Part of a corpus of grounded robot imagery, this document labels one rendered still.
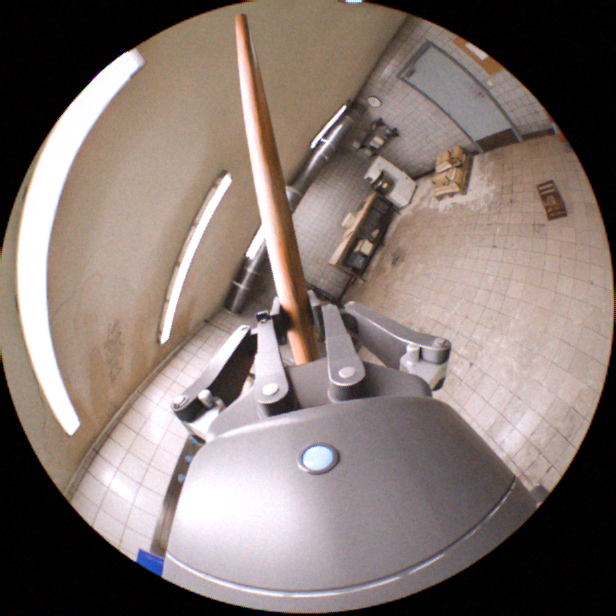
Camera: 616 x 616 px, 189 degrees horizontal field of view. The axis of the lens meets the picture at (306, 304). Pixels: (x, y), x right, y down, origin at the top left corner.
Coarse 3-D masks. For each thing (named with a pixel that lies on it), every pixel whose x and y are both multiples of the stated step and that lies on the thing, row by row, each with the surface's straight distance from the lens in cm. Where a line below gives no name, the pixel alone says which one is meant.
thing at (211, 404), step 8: (208, 392) 9; (208, 400) 9; (216, 400) 10; (208, 408) 9; (216, 408) 9; (224, 408) 9; (200, 416) 9; (208, 416) 9; (216, 416) 9; (184, 424) 10; (192, 424) 9; (200, 424) 9; (208, 424) 9; (192, 432) 10; (200, 432) 9
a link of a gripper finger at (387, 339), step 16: (352, 304) 15; (368, 320) 12; (384, 320) 12; (368, 336) 13; (384, 336) 11; (400, 336) 10; (416, 336) 10; (432, 336) 10; (384, 352) 11; (400, 352) 10; (432, 352) 9; (448, 352) 9
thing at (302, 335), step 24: (240, 24) 61; (240, 48) 44; (240, 72) 35; (264, 96) 28; (264, 120) 24; (264, 144) 22; (264, 168) 20; (264, 192) 19; (264, 216) 19; (288, 216) 19; (288, 240) 18; (288, 264) 18; (288, 288) 18; (288, 312) 19; (312, 336) 20; (312, 360) 21
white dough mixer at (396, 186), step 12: (372, 168) 514; (384, 168) 531; (396, 168) 553; (372, 180) 518; (384, 180) 507; (396, 180) 547; (408, 180) 557; (384, 192) 513; (396, 192) 518; (408, 192) 542; (396, 204) 540
